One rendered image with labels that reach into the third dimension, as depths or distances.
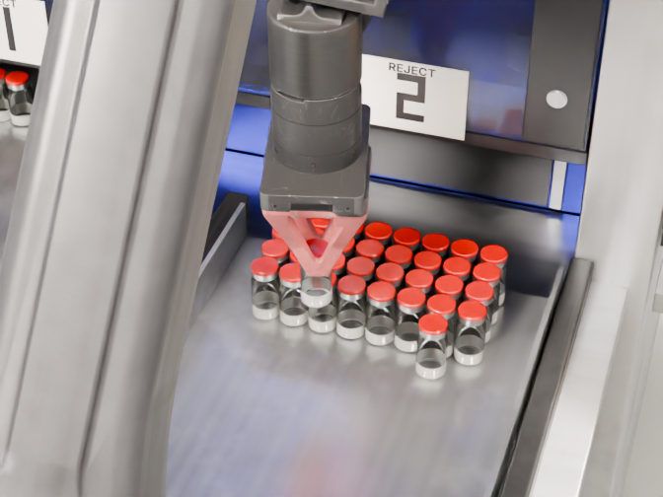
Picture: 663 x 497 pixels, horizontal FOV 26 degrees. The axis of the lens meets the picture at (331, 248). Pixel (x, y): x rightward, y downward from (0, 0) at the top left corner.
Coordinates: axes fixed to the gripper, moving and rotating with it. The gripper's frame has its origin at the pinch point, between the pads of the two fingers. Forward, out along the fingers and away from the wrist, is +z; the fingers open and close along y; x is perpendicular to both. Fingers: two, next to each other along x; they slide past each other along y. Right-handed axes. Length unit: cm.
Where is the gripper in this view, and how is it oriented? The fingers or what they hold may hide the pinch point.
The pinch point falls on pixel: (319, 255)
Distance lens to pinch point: 98.0
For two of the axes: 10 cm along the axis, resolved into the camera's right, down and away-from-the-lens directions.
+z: 0.1, 7.6, 6.5
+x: -10.0, -0.4, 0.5
